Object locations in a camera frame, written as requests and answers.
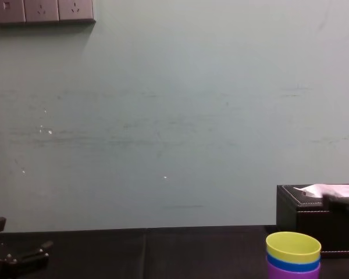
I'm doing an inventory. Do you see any yellow plastic cup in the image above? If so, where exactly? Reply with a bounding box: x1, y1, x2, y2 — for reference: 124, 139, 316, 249
265, 231, 322, 264

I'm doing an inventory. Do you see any purple plastic cup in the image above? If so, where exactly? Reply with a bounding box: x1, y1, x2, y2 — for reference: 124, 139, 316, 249
266, 259, 321, 279

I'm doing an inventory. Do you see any blue plastic cup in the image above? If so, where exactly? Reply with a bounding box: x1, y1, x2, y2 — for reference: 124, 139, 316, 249
266, 251, 322, 273

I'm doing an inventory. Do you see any grey wall socket panel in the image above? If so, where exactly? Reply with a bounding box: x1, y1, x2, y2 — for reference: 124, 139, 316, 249
0, 0, 97, 28

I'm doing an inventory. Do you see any black leather tissue box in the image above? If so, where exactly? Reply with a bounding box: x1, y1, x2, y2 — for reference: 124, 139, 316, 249
276, 183, 349, 260

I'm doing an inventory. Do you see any white tissue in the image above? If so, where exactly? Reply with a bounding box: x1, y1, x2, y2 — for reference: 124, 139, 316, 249
292, 183, 349, 199

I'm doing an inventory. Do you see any black table cloth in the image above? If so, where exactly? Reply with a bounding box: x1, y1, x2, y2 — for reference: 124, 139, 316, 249
0, 224, 349, 279

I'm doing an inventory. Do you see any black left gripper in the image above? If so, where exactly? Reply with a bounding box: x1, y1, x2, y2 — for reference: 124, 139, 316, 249
0, 216, 54, 279

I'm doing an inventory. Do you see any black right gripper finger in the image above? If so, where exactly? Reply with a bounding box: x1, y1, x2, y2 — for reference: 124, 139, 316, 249
322, 192, 349, 216

